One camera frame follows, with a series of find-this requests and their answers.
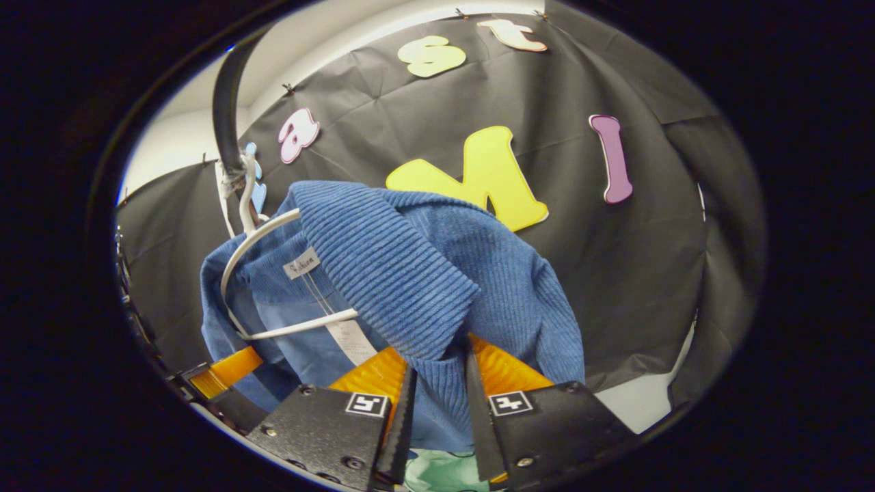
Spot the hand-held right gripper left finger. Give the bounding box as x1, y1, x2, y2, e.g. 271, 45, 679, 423
246, 345, 418, 491

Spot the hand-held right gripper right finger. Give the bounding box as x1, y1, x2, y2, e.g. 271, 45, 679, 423
465, 335, 636, 489

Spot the light green laundry hamper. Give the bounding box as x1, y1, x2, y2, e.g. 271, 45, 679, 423
403, 448, 489, 492

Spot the blue corduroy jacket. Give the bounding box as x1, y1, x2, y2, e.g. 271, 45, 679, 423
200, 180, 586, 453

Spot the white plastic hanger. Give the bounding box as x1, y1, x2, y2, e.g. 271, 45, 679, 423
220, 152, 360, 341

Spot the black clothes rack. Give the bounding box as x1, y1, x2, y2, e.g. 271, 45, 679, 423
212, 27, 274, 180

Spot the black backdrop cloth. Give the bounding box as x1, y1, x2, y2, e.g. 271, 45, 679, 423
116, 0, 766, 411

